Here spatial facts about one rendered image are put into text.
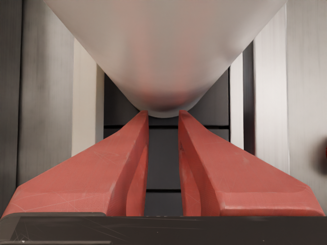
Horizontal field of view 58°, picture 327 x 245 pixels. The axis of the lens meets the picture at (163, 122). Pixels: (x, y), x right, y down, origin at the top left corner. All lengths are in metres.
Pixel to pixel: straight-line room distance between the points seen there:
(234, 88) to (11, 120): 0.16
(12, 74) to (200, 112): 0.14
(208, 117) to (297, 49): 0.11
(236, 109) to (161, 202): 0.07
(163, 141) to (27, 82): 0.13
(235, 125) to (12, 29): 0.17
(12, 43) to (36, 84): 0.03
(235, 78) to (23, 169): 0.17
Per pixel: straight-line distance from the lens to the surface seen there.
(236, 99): 0.19
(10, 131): 0.24
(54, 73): 0.25
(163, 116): 0.16
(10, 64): 0.25
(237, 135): 0.19
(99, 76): 0.16
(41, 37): 0.26
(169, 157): 0.18
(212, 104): 0.18
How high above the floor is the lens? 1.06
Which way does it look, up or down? 86 degrees down
